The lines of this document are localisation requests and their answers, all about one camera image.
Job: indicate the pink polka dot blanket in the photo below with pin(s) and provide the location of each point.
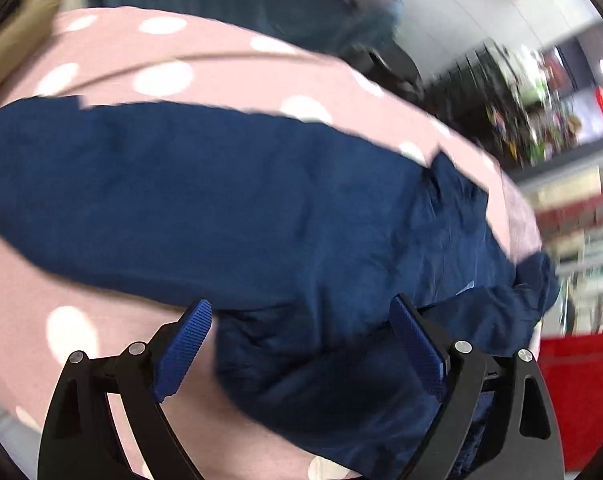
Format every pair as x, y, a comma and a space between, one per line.
106, 45

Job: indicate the blue grey quilt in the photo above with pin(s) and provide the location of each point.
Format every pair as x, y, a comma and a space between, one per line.
231, 5

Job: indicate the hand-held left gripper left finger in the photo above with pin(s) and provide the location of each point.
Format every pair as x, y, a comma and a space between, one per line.
181, 355

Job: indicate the black round stool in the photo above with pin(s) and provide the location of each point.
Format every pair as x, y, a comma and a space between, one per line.
384, 67

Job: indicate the navy blue jacket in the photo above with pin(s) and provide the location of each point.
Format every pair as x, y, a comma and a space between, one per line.
231, 210

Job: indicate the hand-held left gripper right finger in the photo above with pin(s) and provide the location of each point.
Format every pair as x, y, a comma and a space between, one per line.
419, 347

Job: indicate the black metal shelf rack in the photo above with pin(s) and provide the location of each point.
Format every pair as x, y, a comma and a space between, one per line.
486, 105

